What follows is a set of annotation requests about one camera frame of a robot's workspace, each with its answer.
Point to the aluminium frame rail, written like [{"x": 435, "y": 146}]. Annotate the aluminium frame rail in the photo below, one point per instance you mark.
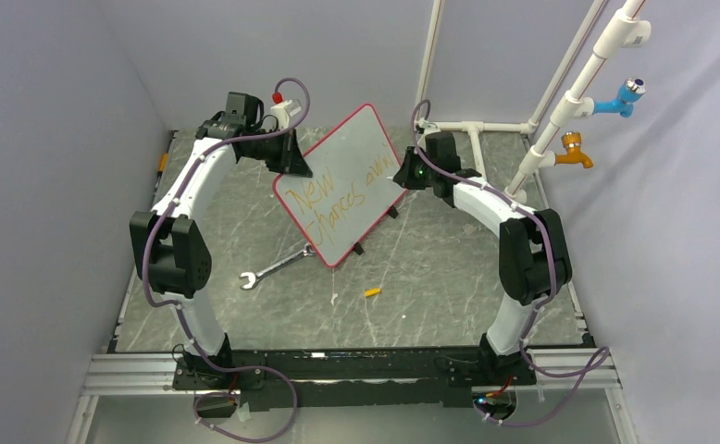
[{"x": 119, "y": 375}]

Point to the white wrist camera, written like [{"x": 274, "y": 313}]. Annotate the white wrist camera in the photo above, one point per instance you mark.
[
  {"x": 285, "y": 111},
  {"x": 423, "y": 128}
]

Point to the white pvc pipe frame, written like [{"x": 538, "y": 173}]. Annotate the white pvc pipe frame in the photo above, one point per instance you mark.
[{"x": 499, "y": 62}]

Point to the orange tap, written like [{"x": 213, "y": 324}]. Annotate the orange tap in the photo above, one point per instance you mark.
[{"x": 572, "y": 143}]

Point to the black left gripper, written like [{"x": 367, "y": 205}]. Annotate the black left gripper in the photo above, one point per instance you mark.
[{"x": 291, "y": 161}]

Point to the pink framed whiteboard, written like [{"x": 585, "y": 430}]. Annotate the pink framed whiteboard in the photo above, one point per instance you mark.
[{"x": 348, "y": 194}]

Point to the orange black tool at wall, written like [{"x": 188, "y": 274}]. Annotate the orange black tool at wall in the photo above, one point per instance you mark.
[{"x": 161, "y": 165}]

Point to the blue tap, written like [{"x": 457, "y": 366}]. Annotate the blue tap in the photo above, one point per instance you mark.
[{"x": 624, "y": 102}]

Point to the silver wrench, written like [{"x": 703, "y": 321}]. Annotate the silver wrench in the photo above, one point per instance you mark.
[{"x": 251, "y": 279}]

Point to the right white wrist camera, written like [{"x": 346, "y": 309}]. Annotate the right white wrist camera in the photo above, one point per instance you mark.
[{"x": 423, "y": 128}]

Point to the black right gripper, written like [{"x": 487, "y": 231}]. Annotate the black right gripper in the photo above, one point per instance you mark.
[{"x": 404, "y": 178}]

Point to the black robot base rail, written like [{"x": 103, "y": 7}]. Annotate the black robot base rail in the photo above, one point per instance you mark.
[{"x": 265, "y": 379}]

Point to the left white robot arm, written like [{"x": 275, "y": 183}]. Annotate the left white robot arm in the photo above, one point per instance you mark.
[{"x": 170, "y": 253}]

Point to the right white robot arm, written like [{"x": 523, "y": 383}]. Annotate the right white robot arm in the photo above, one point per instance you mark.
[{"x": 533, "y": 258}]

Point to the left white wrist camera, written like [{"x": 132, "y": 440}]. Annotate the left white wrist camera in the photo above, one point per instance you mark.
[{"x": 285, "y": 111}]

